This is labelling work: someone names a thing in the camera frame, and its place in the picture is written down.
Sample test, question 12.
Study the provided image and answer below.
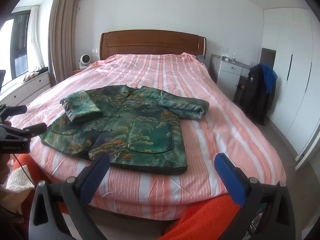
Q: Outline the blue cloth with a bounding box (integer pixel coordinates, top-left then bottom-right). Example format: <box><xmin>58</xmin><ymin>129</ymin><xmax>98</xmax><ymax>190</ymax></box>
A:
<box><xmin>260</xmin><ymin>64</ymin><xmax>278</xmax><ymax>96</ymax></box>

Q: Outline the white wardrobe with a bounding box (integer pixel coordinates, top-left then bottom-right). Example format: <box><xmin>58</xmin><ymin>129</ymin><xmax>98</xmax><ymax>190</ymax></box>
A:
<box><xmin>260</xmin><ymin>7</ymin><xmax>320</xmax><ymax>171</ymax></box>

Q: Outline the black jacket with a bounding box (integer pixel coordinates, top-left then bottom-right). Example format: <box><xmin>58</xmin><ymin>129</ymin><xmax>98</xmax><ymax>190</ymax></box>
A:
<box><xmin>232</xmin><ymin>64</ymin><xmax>275</xmax><ymax>126</ymax></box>

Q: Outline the dark framed window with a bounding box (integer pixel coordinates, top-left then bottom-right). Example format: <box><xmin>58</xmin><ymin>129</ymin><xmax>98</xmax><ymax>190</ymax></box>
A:
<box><xmin>0</xmin><ymin>11</ymin><xmax>32</xmax><ymax>87</ymax></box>

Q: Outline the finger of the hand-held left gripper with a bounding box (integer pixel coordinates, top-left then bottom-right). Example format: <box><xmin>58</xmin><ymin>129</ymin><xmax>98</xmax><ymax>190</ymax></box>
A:
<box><xmin>23</xmin><ymin>123</ymin><xmax>48</xmax><ymax>139</ymax></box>
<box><xmin>0</xmin><ymin>104</ymin><xmax>28</xmax><ymax>120</ymax></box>

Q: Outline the white window seat cabinet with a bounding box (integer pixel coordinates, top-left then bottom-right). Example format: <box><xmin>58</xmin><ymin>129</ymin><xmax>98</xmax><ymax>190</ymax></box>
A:
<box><xmin>0</xmin><ymin>74</ymin><xmax>52</xmax><ymax>107</ymax></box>

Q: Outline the window seat cushion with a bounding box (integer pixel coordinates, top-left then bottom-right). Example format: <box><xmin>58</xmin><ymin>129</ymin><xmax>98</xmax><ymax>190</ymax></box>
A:
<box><xmin>23</xmin><ymin>71</ymin><xmax>40</xmax><ymax>82</ymax></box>

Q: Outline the beige curtain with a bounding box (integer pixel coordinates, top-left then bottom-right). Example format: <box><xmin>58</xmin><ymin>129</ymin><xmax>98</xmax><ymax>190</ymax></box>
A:
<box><xmin>48</xmin><ymin>0</ymin><xmax>81</xmax><ymax>88</ymax></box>

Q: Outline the green printed padded jacket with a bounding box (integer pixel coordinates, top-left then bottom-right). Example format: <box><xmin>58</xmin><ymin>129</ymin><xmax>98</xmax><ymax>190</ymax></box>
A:
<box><xmin>39</xmin><ymin>85</ymin><xmax>210</xmax><ymax>176</ymax></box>

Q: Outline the orange fleece garment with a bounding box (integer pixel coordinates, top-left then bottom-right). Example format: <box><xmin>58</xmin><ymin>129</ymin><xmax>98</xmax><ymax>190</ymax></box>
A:
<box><xmin>160</xmin><ymin>194</ymin><xmax>241</xmax><ymax>240</ymax></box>

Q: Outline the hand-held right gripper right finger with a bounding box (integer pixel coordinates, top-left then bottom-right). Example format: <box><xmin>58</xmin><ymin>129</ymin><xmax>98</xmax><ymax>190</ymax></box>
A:
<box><xmin>214</xmin><ymin>152</ymin><xmax>297</xmax><ymax>240</ymax></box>

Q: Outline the white dresser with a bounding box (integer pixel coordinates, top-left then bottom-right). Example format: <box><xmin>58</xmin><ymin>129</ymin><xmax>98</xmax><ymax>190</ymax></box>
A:
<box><xmin>216</xmin><ymin>56</ymin><xmax>253</xmax><ymax>96</ymax></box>

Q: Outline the small white fan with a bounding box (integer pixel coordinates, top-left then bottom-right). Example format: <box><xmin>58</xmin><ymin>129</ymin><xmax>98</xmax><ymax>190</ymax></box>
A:
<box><xmin>77</xmin><ymin>54</ymin><xmax>92</xmax><ymax>70</ymax></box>

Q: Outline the white sheer curtain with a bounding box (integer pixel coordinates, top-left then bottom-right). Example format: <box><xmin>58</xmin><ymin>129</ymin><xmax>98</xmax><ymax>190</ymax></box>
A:
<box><xmin>26</xmin><ymin>5</ymin><xmax>46</xmax><ymax>72</ymax></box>

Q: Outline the black cable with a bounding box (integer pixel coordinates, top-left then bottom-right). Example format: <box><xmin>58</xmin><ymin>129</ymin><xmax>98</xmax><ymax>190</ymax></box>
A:
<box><xmin>14</xmin><ymin>152</ymin><xmax>36</xmax><ymax>189</ymax></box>

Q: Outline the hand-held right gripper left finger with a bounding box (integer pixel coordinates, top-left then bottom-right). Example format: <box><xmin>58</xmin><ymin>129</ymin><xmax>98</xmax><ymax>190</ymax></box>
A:
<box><xmin>29</xmin><ymin>152</ymin><xmax>112</xmax><ymax>240</ymax></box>

